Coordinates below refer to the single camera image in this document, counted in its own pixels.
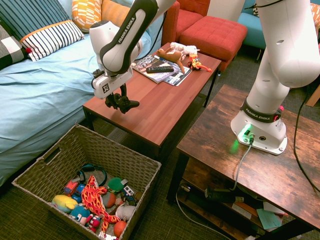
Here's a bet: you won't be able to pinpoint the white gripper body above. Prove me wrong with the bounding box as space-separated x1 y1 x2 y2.
91 66 134 100

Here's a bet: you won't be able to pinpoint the dark blue striped pillow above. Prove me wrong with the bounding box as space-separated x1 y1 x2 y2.
0 0 72 42

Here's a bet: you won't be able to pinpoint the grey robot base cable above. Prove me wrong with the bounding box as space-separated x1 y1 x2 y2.
229 136 254 192

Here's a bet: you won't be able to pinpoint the black white checkered pillow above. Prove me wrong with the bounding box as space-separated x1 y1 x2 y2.
0 23 30 71

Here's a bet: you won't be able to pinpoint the red tufted ottoman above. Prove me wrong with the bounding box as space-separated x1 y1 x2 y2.
179 15 249 72

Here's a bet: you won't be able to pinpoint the white plush animal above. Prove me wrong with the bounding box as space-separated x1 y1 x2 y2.
169 41 201 61

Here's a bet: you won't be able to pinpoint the orange flame pattern plush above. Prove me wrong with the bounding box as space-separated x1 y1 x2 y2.
81 174 121 235

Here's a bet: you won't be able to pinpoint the teal blue plush toy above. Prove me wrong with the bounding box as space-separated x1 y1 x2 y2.
69 204 91 225

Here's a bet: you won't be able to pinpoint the orange toy vehicle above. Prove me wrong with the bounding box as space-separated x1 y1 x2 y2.
187 53 213 73

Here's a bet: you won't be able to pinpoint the black Sony gamepad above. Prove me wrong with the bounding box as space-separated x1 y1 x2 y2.
104 93 140 115

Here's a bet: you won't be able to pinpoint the white navy striped pillow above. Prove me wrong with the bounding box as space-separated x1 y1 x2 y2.
19 19 86 62

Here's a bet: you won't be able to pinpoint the white blue toy truck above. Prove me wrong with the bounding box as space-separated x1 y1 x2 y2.
121 185 139 204

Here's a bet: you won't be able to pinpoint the teal paper sheet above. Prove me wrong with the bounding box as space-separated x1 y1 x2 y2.
256 207 283 231

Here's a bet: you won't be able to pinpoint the white floor cable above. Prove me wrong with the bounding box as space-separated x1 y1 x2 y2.
175 183 234 240

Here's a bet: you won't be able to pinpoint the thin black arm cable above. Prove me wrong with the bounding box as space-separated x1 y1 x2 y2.
149 11 168 55

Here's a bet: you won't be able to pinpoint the brown plush animal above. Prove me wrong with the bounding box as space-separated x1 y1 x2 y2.
156 47 186 75

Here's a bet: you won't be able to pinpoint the white paper sheet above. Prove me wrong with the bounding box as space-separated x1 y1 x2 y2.
262 201 286 216

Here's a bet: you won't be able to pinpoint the red armchair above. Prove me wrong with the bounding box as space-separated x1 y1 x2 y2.
161 0 211 47

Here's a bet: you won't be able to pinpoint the yellow plush toy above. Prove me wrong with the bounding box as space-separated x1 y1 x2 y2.
51 194 79 214

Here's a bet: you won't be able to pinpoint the grey woven wicker basket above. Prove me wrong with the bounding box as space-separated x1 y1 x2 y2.
11 124 162 240

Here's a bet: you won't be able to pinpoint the grey orange knitted plush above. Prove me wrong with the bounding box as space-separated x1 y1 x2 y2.
106 191 118 209

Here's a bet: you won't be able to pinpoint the teal upholstered chair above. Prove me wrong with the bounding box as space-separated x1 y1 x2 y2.
237 0 267 63

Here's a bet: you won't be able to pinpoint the light wooden furniture leg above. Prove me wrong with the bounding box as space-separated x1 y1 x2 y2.
305 84 320 108

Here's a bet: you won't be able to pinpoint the bed with light blue sheet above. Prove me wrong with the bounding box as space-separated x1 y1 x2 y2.
0 0 166 187

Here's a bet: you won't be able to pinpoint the black remote control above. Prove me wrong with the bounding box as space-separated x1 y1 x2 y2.
145 65 175 74

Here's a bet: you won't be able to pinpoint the reddish wooden coffee table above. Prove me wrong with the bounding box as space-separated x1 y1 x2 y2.
82 42 222 161

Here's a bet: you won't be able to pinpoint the light grey plush toy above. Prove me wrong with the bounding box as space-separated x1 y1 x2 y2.
115 203 137 221

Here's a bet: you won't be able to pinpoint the red toy car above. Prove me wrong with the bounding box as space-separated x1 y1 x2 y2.
63 177 81 197

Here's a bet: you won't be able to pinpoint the rustic dark wooden table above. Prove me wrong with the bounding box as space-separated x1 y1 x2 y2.
166 84 320 240

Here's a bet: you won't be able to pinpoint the blue police toy car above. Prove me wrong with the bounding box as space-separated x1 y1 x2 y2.
72 183 86 203

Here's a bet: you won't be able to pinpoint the orange white patterned pillow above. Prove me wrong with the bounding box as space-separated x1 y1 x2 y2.
71 0 104 34

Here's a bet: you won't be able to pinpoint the black power adapter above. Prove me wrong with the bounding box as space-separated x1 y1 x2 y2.
204 187 245 204

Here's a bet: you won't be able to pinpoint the small glossy magazine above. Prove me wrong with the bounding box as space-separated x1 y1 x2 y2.
162 65 193 87

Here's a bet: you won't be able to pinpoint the black blue headphones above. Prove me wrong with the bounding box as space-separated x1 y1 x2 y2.
76 163 108 187

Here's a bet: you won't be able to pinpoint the plain orange pillow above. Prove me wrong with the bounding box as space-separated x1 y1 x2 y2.
100 0 131 27

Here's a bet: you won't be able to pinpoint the magazines on table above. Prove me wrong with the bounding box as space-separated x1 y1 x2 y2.
131 54 185 85

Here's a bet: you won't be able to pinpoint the thick black cable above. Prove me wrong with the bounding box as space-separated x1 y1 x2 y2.
293 84 320 194

